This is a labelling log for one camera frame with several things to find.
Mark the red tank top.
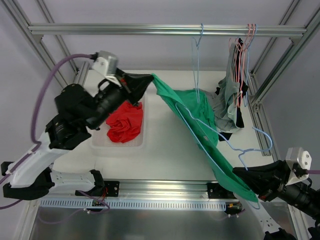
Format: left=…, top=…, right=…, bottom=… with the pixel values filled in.
left=105, top=101, right=144, bottom=144

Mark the green tank top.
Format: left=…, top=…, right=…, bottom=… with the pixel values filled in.
left=152, top=73, right=258, bottom=202

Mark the light blue wire hanger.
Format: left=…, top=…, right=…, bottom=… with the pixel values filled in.
left=191, top=23, right=204, bottom=104

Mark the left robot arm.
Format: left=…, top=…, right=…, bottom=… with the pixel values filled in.
left=0, top=69, right=154, bottom=201

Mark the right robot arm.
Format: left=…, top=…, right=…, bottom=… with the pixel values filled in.
left=232, top=160, right=320, bottom=240

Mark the black garment on hanger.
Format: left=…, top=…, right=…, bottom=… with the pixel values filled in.
left=212, top=38, right=248, bottom=141

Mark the grey garment on hanger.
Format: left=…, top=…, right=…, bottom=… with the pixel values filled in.
left=204, top=43, right=243, bottom=134

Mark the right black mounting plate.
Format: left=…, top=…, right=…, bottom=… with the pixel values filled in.
left=206, top=182, right=228, bottom=199

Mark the black mounting plate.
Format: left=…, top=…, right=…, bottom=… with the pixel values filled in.
left=103, top=180, right=120, bottom=198
left=206, top=182, right=228, bottom=199

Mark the white plastic perforated basket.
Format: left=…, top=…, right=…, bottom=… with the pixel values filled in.
left=89, top=96, right=148, bottom=157

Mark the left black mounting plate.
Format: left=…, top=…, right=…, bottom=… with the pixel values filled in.
left=103, top=180, right=120, bottom=198

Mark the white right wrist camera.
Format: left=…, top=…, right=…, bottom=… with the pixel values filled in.
left=285, top=147, right=312, bottom=186

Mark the aluminium frame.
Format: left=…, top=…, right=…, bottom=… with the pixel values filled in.
left=0, top=0, right=320, bottom=208

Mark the pink wire hanger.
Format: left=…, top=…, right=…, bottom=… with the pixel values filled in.
left=231, top=23, right=258, bottom=108

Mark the white slotted cable duct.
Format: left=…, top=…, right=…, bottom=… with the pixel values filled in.
left=40, top=198, right=227, bottom=212

